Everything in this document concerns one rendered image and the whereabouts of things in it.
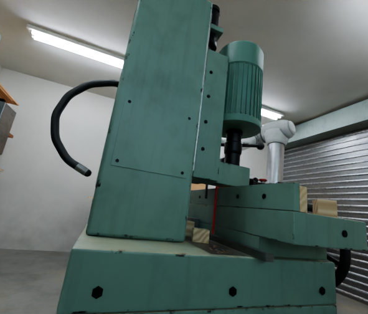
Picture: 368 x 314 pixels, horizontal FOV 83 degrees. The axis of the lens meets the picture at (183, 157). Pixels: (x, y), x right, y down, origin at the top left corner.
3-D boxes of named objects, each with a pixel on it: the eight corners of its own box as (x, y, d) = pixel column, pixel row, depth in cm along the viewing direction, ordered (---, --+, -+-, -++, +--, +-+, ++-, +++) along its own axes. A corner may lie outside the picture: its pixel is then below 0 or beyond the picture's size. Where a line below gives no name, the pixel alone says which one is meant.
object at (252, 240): (327, 260, 52) (326, 243, 53) (258, 255, 45) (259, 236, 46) (233, 234, 88) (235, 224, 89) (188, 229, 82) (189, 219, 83)
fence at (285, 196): (299, 211, 39) (299, 182, 41) (293, 210, 39) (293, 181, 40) (185, 203, 94) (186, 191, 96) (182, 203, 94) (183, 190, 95)
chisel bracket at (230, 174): (249, 194, 67) (250, 167, 69) (210, 187, 62) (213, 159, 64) (235, 194, 73) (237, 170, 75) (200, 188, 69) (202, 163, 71)
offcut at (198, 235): (208, 243, 53) (209, 230, 53) (192, 242, 52) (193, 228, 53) (206, 241, 56) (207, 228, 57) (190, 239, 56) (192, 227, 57)
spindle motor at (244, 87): (272, 130, 68) (274, 50, 75) (226, 116, 62) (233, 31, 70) (240, 143, 84) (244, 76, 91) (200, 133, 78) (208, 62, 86)
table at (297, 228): (397, 253, 47) (394, 226, 48) (295, 245, 37) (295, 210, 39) (238, 223, 103) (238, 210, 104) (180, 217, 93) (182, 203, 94)
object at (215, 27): (221, 44, 73) (226, 6, 77) (202, 35, 71) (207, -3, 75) (211, 58, 81) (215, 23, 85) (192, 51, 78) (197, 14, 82)
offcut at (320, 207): (317, 216, 49) (317, 199, 50) (312, 216, 53) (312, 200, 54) (337, 218, 48) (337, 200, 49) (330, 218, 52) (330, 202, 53)
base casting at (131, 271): (339, 306, 47) (337, 262, 49) (54, 317, 29) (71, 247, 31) (229, 255, 88) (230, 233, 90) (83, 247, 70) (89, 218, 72)
